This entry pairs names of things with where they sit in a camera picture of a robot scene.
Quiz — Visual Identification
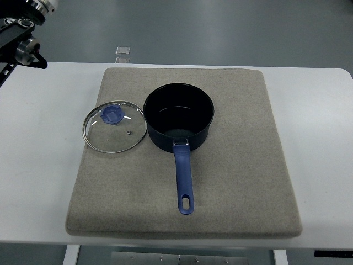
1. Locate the glass pot lid blue knob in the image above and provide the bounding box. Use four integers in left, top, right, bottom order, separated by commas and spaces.
82, 100, 147, 153

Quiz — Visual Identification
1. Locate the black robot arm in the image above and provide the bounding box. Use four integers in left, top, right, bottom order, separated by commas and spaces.
1, 0, 59, 84

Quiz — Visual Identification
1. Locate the dark blue saucepan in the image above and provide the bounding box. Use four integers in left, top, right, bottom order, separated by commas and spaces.
143, 83, 214, 215

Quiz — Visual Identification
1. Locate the grey felt mat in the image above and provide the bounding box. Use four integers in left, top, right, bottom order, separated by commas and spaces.
66, 68, 302, 239

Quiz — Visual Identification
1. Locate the lower metal floor plate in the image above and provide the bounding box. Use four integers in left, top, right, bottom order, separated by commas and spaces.
115, 57, 130, 63

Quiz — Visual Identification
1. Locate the white left table leg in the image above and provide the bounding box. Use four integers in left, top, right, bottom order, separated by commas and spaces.
62, 245, 80, 265

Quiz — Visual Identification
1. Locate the white table leg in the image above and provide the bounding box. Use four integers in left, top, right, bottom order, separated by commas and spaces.
273, 250, 289, 265
62, 245, 80, 265

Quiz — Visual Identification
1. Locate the white right table leg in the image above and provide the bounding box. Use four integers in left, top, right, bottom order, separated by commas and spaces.
273, 250, 289, 265

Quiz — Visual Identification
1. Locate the black table control panel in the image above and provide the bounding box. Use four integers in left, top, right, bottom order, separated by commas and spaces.
314, 250, 353, 258

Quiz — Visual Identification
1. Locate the metal table base plate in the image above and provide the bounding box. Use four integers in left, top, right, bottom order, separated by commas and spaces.
110, 252, 249, 265

